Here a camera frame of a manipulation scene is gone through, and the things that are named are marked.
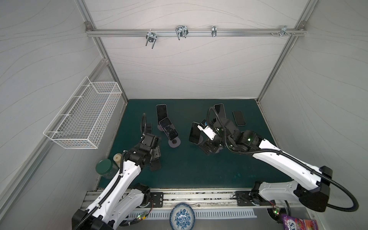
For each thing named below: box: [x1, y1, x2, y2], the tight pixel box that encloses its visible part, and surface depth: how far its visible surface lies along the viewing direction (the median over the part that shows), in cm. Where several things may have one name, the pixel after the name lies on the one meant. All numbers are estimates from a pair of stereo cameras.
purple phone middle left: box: [158, 116, 179, 141], surface depth 90 cm
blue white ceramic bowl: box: [169, 203, 196, 230], surface depth 69 cm
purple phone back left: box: [155, 103, 168, 124], surface depth 97 cm
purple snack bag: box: [281, 214, 320, 230], surface depth 66 cm
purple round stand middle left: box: [168, 136, 182, 149], surface depth 97 cm
